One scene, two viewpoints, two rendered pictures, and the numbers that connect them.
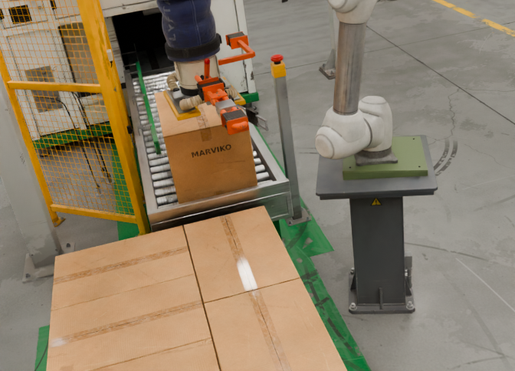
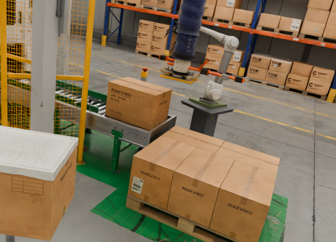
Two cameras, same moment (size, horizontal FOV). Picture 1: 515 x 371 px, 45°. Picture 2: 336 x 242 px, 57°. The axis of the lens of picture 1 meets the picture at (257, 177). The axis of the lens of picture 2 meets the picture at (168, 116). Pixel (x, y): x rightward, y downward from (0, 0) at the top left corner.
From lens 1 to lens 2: 3.13 m
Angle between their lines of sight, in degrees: 55
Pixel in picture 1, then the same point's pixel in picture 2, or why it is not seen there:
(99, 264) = (158, 153)
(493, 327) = not seen: hidden behind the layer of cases
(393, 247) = (211, 134)
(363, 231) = (206, 129)
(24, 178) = (50, 129)
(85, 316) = (189, 167)
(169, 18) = (190, 42)
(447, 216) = not seen: hidden behind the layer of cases
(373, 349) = not seen: hidden behind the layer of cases
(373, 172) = (217, 106)
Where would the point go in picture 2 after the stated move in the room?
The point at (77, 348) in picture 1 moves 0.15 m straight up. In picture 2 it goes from (207, 176) to (211, 160)
